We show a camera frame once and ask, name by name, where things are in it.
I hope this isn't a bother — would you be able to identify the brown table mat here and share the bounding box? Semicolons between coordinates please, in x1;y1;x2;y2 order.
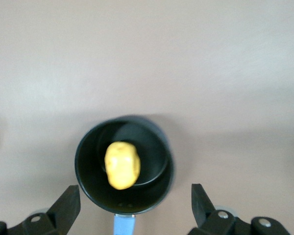
0;0;294;235

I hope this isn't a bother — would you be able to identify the black pot with blue handle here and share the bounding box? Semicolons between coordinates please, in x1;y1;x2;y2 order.
74;115;175;235

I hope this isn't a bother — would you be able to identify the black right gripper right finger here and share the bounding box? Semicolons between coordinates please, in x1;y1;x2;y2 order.
187;183;292;235

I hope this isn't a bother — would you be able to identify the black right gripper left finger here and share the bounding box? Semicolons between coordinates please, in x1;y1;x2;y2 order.
0;185;81;235

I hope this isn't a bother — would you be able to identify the yellow potato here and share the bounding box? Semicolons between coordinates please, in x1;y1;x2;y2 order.
104;141;141;190

